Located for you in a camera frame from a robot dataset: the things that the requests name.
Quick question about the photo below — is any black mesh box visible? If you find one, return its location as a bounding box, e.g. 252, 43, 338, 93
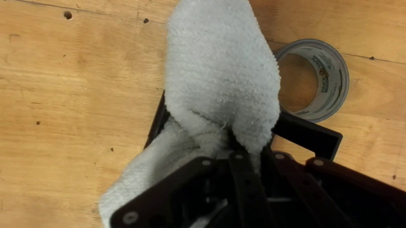
144, 90, 346, 163

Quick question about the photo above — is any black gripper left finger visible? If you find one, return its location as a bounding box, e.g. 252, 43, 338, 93
110, 131, 277, 228

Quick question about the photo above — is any white terry towel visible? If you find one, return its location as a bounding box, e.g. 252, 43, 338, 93
98, 0, 284, 228

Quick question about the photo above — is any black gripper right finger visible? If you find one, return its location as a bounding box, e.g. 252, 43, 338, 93
261, 144, 406, 228

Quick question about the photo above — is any grey duct tape roll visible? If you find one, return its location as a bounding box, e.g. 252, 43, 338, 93
273, 36, 352, 124

